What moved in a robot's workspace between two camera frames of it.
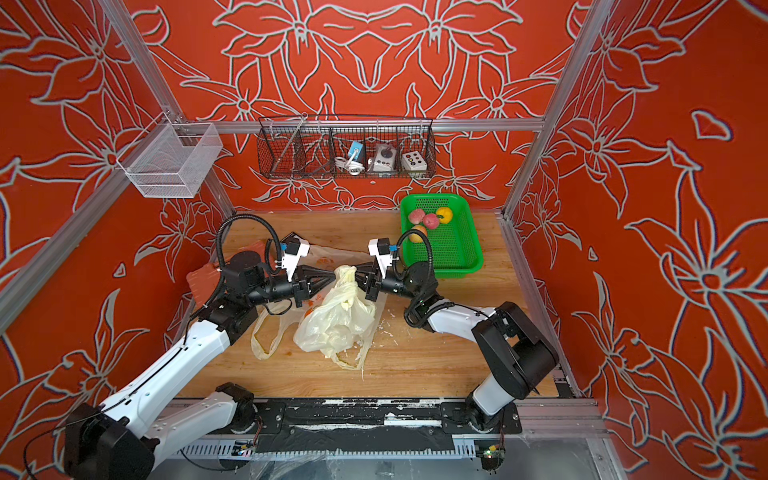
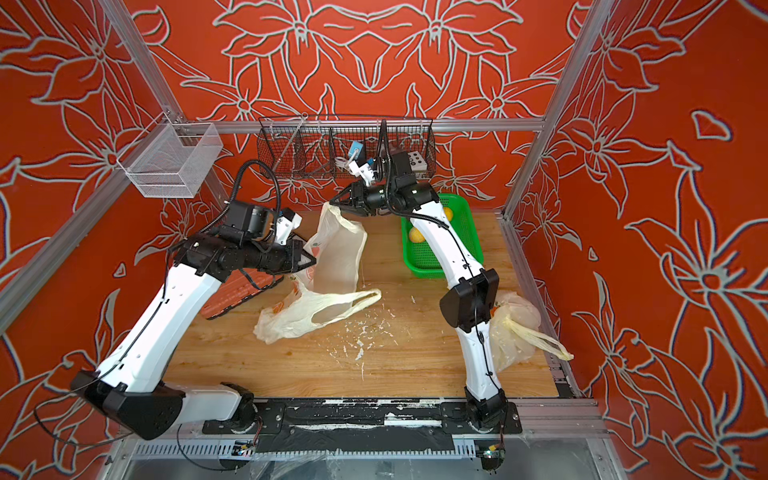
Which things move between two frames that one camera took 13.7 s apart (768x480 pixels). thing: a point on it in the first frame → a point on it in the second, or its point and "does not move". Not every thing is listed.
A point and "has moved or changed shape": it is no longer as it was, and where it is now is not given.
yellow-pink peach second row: (416, 238) does not move
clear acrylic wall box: (171, 160) does not move
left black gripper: (310, 289) → (298, 252)
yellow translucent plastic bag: (339, 326) has moved or changed shape
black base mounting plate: (367, 425) does not move
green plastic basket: (456, 245) does not move
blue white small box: (355, 146) does not move
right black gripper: (373, 286) → (349, 206)
